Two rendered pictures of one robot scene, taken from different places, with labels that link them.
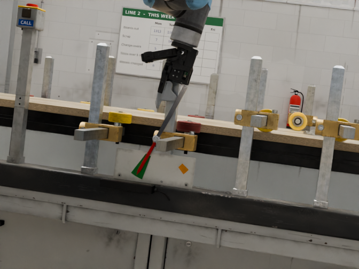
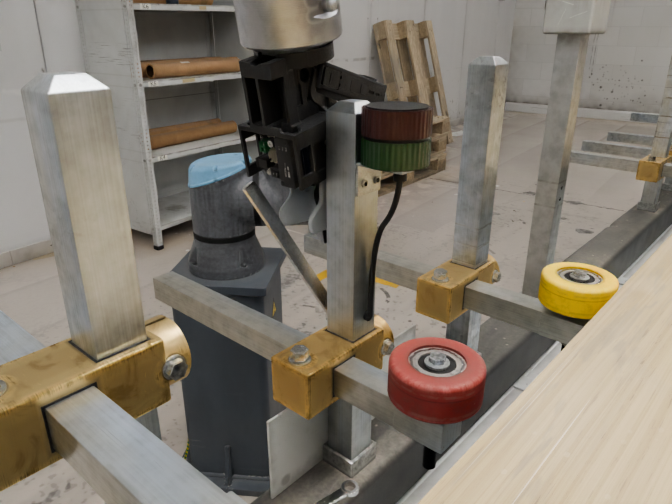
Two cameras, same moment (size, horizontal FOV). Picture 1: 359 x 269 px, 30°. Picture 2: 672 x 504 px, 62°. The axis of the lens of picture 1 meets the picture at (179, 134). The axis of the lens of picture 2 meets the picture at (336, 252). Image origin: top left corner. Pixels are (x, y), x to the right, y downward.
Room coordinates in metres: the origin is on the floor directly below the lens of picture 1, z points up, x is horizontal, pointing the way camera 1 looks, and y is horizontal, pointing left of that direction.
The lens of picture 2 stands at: (2.39, -0.41, 1.17)
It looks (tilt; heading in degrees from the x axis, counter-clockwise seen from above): 22 degrees down; 121
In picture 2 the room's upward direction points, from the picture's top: straight up
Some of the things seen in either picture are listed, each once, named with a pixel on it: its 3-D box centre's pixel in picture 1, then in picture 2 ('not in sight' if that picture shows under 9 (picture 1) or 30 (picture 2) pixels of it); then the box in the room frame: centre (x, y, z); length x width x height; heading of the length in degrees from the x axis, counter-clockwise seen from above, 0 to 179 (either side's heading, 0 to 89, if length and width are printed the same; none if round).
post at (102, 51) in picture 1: (95, 116); (471, 246); (2.19, 0.28, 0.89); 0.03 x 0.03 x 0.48; 80
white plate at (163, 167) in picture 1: (154, 168); (350, 401); (2.13, 0.07, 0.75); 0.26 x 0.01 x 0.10; 80
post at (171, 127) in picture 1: (168, 134); (350, 336); (2.15, 0.03, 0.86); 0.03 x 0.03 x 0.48; 80
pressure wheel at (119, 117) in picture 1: (118, 127); (572, 317); (2.34, 0.21, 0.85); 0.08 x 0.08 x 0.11
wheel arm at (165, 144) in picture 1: (176, 142); (276, 343); (2.07, 0.01, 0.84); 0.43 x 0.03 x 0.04; 170
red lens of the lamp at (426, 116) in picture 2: not in sight; (396, 120); (2.19, 0.03, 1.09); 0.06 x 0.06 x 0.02
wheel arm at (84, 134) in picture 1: (101, 133); (424, 280); (2.14, 0.25, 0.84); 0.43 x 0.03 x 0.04; 170
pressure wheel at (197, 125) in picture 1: (187, 136); (433, 412); (2.26, -0.03, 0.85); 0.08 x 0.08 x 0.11
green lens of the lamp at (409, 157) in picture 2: not in sight; (395, 150); (2.19, 0.03, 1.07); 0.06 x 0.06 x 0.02
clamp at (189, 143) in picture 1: (174, 140); (338, 360); (2.14, 0.01, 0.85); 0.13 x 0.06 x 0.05; 80
